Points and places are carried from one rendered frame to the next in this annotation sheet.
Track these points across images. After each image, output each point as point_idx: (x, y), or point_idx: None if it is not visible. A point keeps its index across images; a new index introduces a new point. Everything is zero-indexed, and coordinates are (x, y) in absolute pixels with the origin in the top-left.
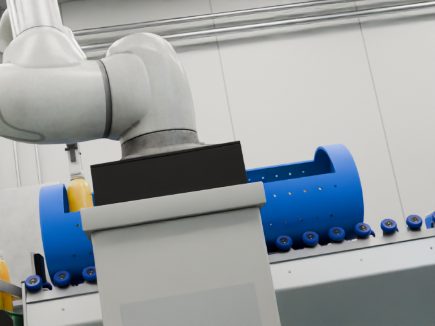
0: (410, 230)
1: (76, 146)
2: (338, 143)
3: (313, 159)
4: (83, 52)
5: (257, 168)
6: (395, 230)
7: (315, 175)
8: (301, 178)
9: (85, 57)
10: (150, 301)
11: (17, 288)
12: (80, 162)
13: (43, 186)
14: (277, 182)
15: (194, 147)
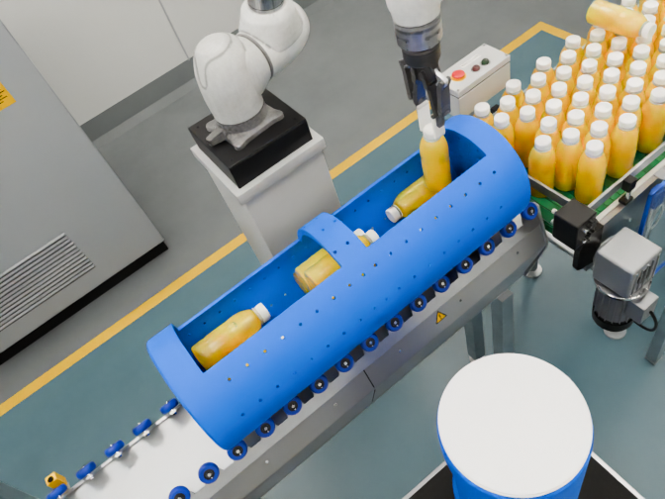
0: (152, 425)
1: (414, 102)
2: (152, 348)
3: (202, 372)
4: (239, 25)
5: (276, 317)
6: (166, 415)
7: (199, 312)
8: (214, 301)
9: (238, 30)
10: None
11: (544, 189)
12: (431, 125)
13: (467, 116)
14: (237, 283)
15: (210, 114)
